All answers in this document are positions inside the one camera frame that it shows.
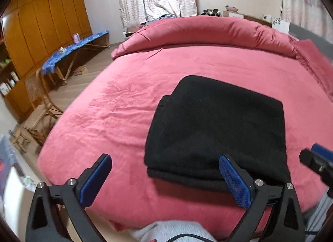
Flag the right white curtain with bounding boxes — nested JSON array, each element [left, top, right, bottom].
[[282, 0, 333, 42]]

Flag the black knitted garment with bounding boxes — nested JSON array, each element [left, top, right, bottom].
[[144, 76, 291, 192]]

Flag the grey headboard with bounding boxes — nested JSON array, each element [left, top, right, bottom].
[[289, 23, 333, 63]]

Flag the orange wooden wardrobe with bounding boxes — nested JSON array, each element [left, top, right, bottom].
[[1, 0, 92, 121]]

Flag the rattan chair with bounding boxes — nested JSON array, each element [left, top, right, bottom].
[[23, 68, 63, 146]]

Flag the pink rolled duvet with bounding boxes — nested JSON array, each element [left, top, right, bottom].
[[111, 15, 296, 60]]

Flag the blue ironing board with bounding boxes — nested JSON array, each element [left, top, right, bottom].
[[41, 30, 110, 85]]

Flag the grey trousers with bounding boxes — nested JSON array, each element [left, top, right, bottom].
[[129, 220, 216, 241]]

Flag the pink ruffled pillow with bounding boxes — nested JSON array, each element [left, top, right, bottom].
[[290, 38, 333, 101]]

